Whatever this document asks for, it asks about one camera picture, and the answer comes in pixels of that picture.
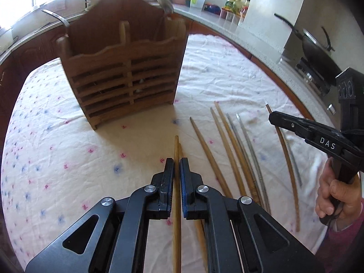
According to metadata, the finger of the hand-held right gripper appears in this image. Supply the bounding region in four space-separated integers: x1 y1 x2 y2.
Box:
269 110 347 160

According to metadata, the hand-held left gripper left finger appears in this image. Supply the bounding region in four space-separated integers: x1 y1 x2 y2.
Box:
25 158 175 273

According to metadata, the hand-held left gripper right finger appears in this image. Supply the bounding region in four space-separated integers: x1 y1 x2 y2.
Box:
179 157 325 273

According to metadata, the wooden chopstick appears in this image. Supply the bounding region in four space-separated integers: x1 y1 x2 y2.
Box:
214 101 263 207
173 135 182 273
273 125 301 233
189 116 233 199
210 107 247 197

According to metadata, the wooden utensil holder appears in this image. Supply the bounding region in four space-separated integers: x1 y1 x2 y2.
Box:
56 0 187 131

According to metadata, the person's right forearm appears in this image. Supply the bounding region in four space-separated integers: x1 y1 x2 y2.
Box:
331 206 364 235

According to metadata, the person's right hand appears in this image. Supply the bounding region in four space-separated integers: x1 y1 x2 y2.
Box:
315 159 364 220

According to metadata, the gas stove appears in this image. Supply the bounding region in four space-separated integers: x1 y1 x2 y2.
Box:
295 57 334 98

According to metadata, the black wok with lid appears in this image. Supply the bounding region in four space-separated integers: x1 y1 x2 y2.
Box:
274 13 342 78

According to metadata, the white floral tablecloth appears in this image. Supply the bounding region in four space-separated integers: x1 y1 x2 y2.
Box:
0 33 342 273

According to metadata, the yellow cooking oil bottle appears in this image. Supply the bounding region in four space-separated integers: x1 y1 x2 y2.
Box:
225 0 242 14

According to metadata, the large metal spoon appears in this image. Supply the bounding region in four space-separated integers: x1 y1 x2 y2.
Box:
156 0 174 41

